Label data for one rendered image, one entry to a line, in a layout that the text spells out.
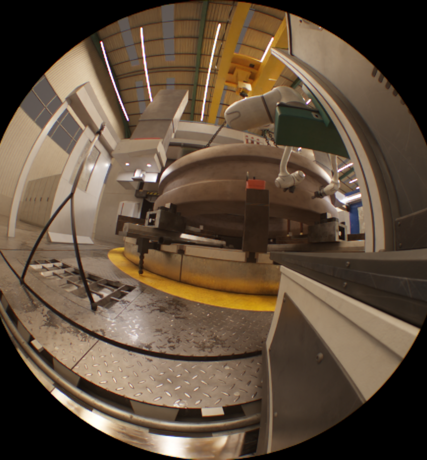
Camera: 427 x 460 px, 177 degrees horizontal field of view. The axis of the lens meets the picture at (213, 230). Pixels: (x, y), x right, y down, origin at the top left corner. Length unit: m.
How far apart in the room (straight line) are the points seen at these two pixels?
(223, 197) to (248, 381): 1.58
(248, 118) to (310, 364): 0.72
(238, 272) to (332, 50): 1.08
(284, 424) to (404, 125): 0.29
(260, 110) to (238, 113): 0.10
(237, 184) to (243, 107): 1.14
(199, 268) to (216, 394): 0.89
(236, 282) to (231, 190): 1.05
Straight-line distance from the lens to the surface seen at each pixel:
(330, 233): 1.70
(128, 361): 0.43
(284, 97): 0.65
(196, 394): 0.36
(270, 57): 11.56
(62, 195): 2.97
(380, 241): 0.31
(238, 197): 1.59
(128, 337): 0.50
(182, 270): 1.14
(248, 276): 1.00
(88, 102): 3.28
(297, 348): 0.19
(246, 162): 2.00
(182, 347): 0.47
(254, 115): 0.66
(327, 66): 0.32
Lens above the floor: 0.32
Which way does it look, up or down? 7 degrees up
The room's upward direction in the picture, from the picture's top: 6 degrees clockwise
